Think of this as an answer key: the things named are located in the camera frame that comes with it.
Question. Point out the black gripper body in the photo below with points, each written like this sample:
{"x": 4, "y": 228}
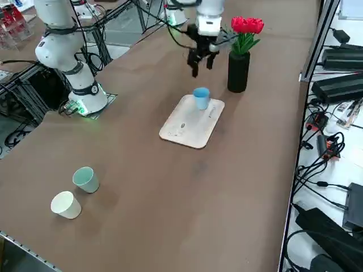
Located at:
{"x": 208, "y": 44}

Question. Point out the small blue cup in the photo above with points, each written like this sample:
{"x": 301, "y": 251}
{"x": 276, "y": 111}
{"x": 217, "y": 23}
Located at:
{"x": 202, "y": 102}

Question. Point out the small green cup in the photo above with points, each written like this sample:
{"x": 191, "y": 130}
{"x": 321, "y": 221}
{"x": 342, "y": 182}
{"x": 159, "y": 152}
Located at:
{"x": 89, "y": 184}

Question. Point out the small white cup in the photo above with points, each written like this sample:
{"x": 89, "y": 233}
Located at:
{"x": 69, "y": 209}

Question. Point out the white tray with bunny drawing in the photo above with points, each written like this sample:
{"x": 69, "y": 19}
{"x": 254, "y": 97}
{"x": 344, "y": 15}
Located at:
{"x": 187, "y": 127}

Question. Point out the black cylindrical vase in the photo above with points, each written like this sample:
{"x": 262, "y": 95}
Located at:
{"x": 238, "y": 73}

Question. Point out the red artificial tulip bouquet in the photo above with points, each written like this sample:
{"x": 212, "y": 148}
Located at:
{"x": 246, "y": 25}

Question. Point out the orange and black connector device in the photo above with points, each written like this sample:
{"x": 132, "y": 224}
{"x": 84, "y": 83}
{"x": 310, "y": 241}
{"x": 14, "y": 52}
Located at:
{"x": 326, "y": 147}
{"x": 317, "y": 122}

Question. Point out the long black power supply box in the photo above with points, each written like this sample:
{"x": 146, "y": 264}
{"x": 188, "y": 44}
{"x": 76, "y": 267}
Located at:
{"x": 343, "y": 58}
{"x": 337, "y": 86}

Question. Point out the small black power adapter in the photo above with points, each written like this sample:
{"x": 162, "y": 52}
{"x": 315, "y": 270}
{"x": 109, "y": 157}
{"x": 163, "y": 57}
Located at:
{"x": 341, "y": 35}

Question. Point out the printed paper packets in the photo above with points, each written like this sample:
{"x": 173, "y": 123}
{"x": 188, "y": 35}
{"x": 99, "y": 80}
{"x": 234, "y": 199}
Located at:
{"x": 350, "y": 113}

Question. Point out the black metal rack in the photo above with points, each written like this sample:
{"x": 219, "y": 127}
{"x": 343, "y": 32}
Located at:
{"x": 17, "y": 90}

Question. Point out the clear acrylic display shelf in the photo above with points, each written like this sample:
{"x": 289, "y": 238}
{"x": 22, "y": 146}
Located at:
{"x": 14, "y": 28}

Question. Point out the flat black box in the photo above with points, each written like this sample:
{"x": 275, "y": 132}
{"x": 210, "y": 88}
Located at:
{"x": 354, "y": 204}

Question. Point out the large black bag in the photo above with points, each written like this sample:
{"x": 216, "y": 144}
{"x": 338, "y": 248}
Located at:
{"x": 326, "y": 235}

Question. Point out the aluminium frame post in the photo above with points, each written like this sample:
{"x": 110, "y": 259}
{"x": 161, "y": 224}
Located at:
{"x": 320, "y": 37}

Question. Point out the aluminium table edge rail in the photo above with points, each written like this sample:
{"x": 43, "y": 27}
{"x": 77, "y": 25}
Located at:
{"x": 28, "y": 249}

